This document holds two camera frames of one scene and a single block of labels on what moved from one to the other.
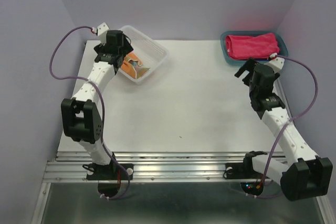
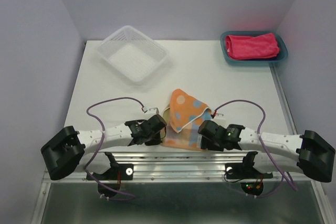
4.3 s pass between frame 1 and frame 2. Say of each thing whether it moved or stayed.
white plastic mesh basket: stayed
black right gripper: moved
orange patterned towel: moved
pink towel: stayed
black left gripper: moved
